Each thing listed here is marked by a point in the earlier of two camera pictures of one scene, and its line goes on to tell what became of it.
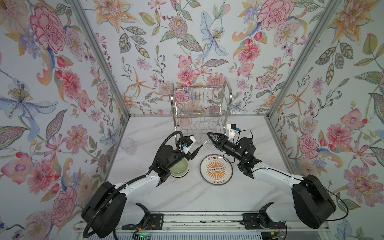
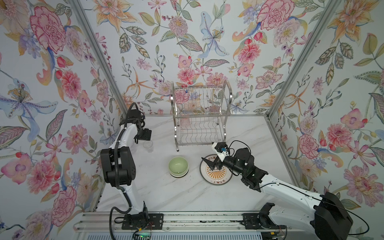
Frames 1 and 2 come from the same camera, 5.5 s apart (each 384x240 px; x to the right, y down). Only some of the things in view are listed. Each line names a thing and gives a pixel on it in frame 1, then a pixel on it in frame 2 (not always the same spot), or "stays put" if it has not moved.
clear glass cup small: [208, 143] → [148, 144]
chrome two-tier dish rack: [197, 110] stays put
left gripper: [188, 157] → [146, 134]
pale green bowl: [180, 169] stays put
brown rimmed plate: [216, 169] stays put
